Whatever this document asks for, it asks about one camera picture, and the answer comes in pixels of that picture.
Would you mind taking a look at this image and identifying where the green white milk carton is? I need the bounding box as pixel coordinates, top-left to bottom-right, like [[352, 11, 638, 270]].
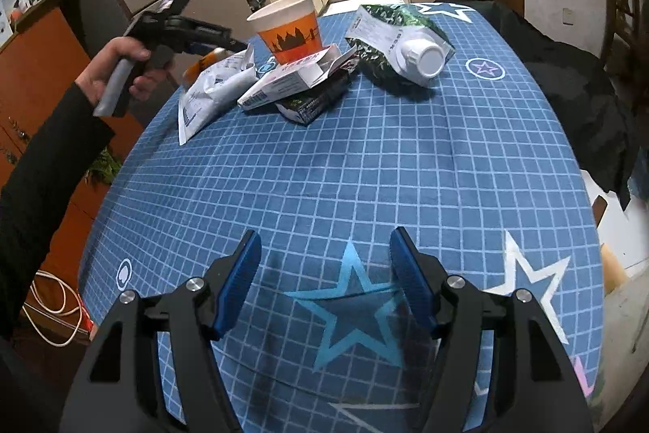
[[346, 4, 456, 88]]

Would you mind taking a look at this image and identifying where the wooden chair by wall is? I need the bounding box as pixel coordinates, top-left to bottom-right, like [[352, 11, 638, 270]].
[[601, 0, 648, 82]]

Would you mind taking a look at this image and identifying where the blue star grid tablecloth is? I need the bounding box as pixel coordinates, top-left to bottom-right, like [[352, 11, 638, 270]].
[[79, 2, 603, 432]]

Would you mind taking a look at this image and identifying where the person's left hand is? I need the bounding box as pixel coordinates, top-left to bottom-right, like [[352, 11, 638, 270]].
[[73, 36, 174, 108]]

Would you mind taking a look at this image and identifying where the black cloth covered seat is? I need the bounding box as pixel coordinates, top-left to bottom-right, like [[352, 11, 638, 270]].
[[439, 0, 640, 208]]

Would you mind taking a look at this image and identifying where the small dark crushed carton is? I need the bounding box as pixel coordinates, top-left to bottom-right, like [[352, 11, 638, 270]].
[[275, 68, 354, 125]]

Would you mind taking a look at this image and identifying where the white blue mask packet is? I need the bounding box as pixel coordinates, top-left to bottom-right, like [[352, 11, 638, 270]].
[[178, 45, 258, 146]]

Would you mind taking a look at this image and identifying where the left forearm black sleeve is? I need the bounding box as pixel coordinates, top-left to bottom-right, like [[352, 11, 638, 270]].
[[0, 84, 114, 337]]

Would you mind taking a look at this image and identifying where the orange white tube packet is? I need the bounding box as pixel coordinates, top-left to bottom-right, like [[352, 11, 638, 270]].
[[183, 47, 232, 87]]

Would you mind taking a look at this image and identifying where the green vegetable bunch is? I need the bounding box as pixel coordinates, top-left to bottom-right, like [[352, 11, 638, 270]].
[[85, 147, 122, 186]]

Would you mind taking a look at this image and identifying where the orange paper cup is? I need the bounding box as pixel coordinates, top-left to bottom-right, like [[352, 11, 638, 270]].
[[246, 0, 325, 65]]

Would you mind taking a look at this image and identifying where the orange wooden cabinet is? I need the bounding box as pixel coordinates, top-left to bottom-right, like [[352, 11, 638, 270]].
[[0, 0, 146, 291]]

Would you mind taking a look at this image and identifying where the white red medicine box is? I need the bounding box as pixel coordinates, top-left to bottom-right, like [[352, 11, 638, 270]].
[[238, 44, 357, 111]]

